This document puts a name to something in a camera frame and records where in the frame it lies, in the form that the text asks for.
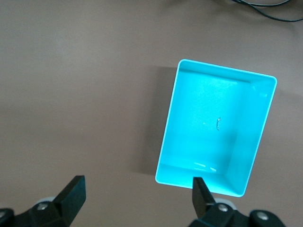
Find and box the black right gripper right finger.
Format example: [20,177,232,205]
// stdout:
[191,177,285,227]

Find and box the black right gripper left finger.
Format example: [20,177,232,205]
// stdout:
[0,175,86,227]

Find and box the turquoise plastic bin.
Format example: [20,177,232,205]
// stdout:
[155,59,277,198]

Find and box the brown table cover cloth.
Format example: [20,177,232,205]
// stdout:
[0,0,303,227]

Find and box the black cable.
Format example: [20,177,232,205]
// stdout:
[238,0,292,7]
[231,0,303,22]

